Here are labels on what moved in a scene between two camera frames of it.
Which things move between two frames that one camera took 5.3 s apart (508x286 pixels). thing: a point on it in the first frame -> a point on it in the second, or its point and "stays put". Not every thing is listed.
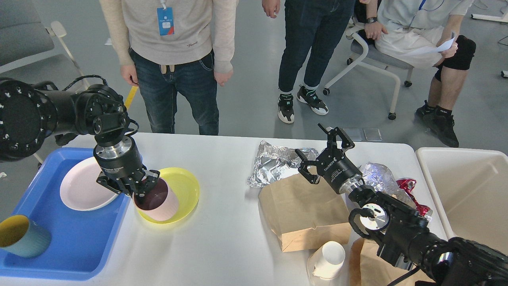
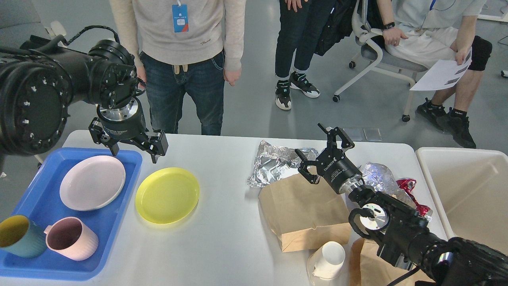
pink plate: x=79 y=189 stays put
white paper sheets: x=443 y=46 -> x=443 y=74
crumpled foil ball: x=379 y=177 stays put
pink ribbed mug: x=159 y=203 -> x=70 y=237
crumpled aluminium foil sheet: x=272 y=162 stays put
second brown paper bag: x=368 y=269 stays put
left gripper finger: x=115 y=184 -> x=97 y=130
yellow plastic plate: x=187 y=192 stays put
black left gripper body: x=123 y=160 -> x=125 y=122
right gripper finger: x=347 y=143 stays put
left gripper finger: x=148 y=183 -> x=158 y=146
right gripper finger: x=312 y=178 stays put
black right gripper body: x=339 y=173 stays put
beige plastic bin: x=469 y=188 stays put
